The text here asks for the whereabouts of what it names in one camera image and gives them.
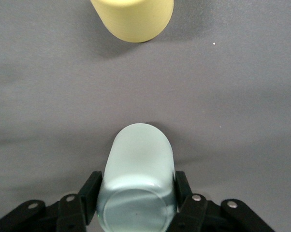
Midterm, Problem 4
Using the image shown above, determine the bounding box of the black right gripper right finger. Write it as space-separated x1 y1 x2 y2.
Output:
168 171 276 232

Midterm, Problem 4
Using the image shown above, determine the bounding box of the pale green plastic cup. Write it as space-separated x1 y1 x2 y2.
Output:
96 123 179 232

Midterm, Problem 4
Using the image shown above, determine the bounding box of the yellow plastic cup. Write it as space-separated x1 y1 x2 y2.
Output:
89 0 175 44

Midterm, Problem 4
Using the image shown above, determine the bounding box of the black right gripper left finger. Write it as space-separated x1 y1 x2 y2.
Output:
0 171 103 232

